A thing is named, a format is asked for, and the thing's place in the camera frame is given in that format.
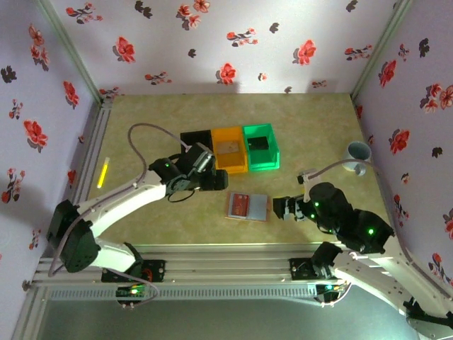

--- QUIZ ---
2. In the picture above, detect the grey card holder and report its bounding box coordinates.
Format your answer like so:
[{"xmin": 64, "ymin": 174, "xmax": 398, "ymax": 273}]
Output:
[{"xmin": 224, "ymin": 192, "xmax": 270, "ymax": 223}]

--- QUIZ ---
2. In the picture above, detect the bright red card with print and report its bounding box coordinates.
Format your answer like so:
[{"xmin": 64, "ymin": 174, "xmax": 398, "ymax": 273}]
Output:
[{"xmin": 231, "ymin": 193, "xmax": 251, "ymax": 217}]

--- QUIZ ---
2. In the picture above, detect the silver beige card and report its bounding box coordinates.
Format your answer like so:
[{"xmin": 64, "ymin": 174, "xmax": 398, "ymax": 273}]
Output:
[{"xmin": 216, "ymin": 141, "xmax": 241, "ymax": 156}]

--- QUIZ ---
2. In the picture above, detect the black card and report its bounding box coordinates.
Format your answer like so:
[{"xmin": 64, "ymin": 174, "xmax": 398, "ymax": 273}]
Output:
[{"xmin": 247, "ymin": 137, "xmax": 272, "ymax": 154}]

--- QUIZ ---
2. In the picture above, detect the orange plastic bin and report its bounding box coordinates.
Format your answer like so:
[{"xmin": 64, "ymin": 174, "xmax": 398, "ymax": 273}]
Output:
[{"xmin": 211, "ymin": 126, "xmax": 249, "ymax": 175}]

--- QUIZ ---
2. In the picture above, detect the green plastic bin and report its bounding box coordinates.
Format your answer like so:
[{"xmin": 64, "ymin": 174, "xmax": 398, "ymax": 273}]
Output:
[{"xmin": 242, "ymin": 123, "xmax": 283, "ymax": 173}]

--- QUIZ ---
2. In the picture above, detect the light blue ceramic mug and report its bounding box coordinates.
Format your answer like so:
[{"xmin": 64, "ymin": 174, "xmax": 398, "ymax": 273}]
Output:
[{"xmin": 342, "ymin": 140, "xmax": 372, "ymax": 177}]

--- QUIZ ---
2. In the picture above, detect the yellow highlighter pen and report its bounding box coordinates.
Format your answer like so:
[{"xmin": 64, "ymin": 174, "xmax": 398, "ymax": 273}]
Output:
[{"xmin": 96, "ymin": 157, "xmax": 111, "ymax": 190}]

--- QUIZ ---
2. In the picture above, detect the right circuit board green light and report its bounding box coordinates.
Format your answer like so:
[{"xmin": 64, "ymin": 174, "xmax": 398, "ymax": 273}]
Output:
[{"xmin": 316, "ymin": 282, "xmax": 348, "ymax": 295}]

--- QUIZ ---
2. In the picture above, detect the circuit board green light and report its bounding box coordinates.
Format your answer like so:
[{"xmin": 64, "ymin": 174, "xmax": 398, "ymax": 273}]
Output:
[
  {"xmin": 115, "ymin": 285, "xmax": 149, "ymax": 298},
  {"xmin": 316, "ymin": 282, "xmax": 348, "ymax": 295}
]

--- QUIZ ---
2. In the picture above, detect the left circuit board green light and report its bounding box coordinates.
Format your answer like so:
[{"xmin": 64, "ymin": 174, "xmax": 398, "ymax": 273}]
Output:
[{"xmin": 115, "ymin": 285, "xmax": 149, "ymax": 298}]

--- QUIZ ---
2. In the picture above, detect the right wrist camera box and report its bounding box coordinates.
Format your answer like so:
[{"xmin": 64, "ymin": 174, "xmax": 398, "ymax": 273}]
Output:
[{"xmin": 298, "ymin": 169, "xmax": 319, "ymax": 185}]

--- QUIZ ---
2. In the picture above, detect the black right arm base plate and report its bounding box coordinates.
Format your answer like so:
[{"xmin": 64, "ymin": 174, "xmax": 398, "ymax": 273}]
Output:
[{"xmin": 289, "ymin": 257, "xmax": 319, "ymax": 281}]

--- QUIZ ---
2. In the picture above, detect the grey left arm cable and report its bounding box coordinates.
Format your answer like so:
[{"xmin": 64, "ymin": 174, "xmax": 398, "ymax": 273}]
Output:
[{"xmin": 47, "ymin": 123, "xmax": 192, "ymax": 308}]

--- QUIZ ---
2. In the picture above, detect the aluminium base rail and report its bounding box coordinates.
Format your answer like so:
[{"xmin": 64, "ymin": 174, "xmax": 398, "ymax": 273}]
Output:
[{"xmin": 33, "ymin": 242, "xmax": 422, "ymax": 288}]

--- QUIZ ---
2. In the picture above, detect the aluminium side rail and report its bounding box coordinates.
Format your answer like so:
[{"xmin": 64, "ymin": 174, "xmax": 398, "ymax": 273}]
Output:
[{"xmin": 58, "ymin": 98, "xmax": 114, "ymax": 245}]

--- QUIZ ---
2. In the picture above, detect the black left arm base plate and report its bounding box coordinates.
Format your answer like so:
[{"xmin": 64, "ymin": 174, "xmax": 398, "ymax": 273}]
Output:
[{"xmin": 101, "ymin": 259, "xmax": 167, "ymax": 283}]

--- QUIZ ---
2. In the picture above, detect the slotted grey cable duct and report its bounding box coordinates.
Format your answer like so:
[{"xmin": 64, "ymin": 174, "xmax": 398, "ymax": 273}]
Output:
[{"xmin": 47, "ymin": 283, "xmax": 319, "ymax": 302}]

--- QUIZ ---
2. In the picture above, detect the left aluminium corner post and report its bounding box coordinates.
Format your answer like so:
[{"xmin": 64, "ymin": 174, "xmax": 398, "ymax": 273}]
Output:
[{"xmin": 35, "ymin": 0, "xmax": 109, "ymax": 106}]

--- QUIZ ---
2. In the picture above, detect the aluminium corner post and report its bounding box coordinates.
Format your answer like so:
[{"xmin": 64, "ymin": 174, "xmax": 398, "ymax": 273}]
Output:
[
  {"xmin": 35, "ymin": 0, "xmax": 109, "ymax": 106},
  {"xmin": 350, "ymin": 0, "xmax": 413, "ymax": 102}
]

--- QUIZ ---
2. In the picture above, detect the right aluminium corner post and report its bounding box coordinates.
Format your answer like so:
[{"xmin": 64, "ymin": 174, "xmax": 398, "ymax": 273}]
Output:
[{"xmin": 350, "ymin": 0, "xmax": 413, "ymax": 102}]

